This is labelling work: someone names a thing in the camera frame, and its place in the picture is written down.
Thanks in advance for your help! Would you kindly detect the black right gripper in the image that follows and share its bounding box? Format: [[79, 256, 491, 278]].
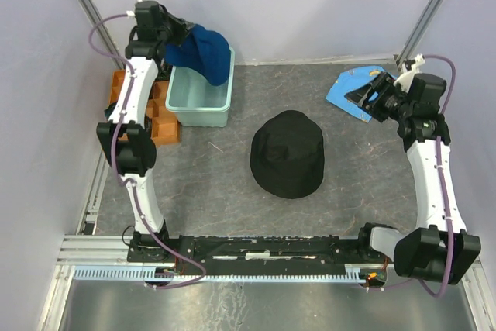
[[343, 71, 412, 124]]

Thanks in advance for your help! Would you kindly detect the navy blue hat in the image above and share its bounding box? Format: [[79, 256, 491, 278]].
[[164, 24, 231, 86]]

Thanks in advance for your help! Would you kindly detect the black hat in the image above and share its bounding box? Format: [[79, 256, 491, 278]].
[[250, 110, 325, 199]]

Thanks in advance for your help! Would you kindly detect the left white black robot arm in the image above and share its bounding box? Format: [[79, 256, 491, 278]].
[[96, 0, 193, 261]]

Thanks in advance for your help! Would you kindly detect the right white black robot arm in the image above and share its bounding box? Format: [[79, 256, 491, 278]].
[[345, 72, 481, 286]]

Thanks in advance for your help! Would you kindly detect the blue patterned hat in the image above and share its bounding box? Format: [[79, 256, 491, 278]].
[[325, 65, 401, 122]]

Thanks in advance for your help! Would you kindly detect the dark green leaf rolled tie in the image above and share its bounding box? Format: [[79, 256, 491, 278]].
[[156, 60, 172, 81]]

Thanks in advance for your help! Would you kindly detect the light green plastic bin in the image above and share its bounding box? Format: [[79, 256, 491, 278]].
[[165, 47, 236, 128]]

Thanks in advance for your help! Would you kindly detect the wooden compartment tray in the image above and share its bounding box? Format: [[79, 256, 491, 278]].
[[108, 70, 181, 147]]

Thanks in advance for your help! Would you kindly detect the navy yellow floral rolled tie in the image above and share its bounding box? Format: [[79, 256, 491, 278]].
[[104, 102, 116, 121]]

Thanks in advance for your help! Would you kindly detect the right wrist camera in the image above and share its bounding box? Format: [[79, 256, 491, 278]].
[[394, 54, 425, 93]]

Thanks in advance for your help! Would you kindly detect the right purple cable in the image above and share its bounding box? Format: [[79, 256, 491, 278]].
[[363, 54, 457, 299]]

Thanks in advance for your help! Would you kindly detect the purple cable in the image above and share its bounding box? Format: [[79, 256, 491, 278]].
[[88, 12, 208, 290], [363, 54, 457, 299]]

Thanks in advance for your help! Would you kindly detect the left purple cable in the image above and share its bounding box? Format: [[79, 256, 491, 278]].
[[88, 12, 208, 290]]

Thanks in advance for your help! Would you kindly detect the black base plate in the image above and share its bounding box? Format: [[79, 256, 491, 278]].
[[125, 233, 393, 275]]

